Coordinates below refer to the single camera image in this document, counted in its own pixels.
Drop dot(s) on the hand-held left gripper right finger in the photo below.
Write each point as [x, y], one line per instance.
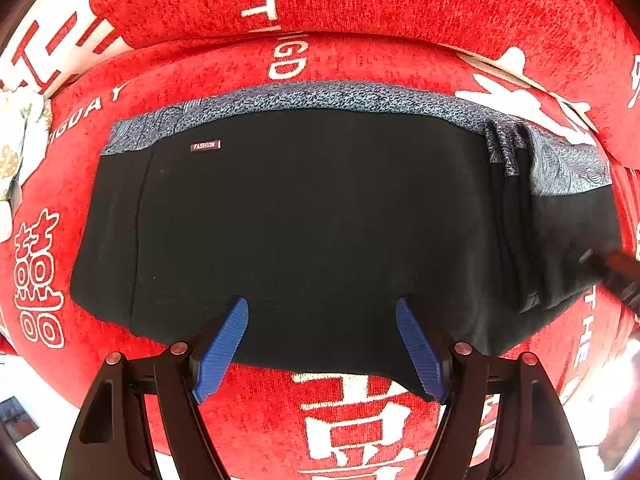
[420, 351]

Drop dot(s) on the red printed sofa backrest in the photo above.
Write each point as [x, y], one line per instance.
[400, 0]

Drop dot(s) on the black pants with blue stripe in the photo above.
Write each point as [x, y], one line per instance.
[300, 220]

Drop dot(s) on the red printed sofa seat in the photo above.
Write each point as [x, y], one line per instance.
[375, 435]

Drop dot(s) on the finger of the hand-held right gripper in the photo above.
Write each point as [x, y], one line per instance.
[617, 272]

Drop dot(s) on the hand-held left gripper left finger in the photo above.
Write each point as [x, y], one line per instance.
[222, 346]

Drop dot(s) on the white floral cloth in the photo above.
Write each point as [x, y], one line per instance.
[17, 125]

